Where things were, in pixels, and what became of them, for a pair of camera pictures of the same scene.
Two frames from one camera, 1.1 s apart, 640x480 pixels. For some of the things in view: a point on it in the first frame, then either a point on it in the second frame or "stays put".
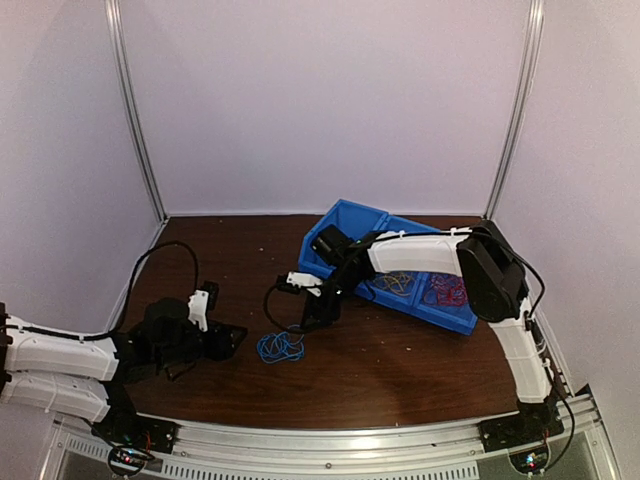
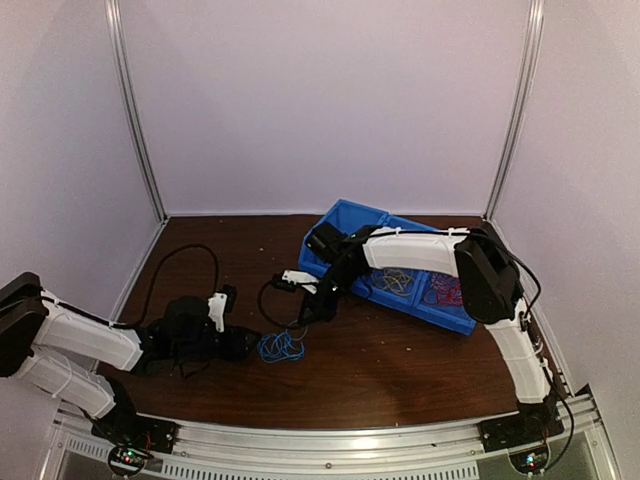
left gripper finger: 233,336 -> 250,339
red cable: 450,289 stays put
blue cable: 279,346 stays put
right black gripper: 328,313 stays put
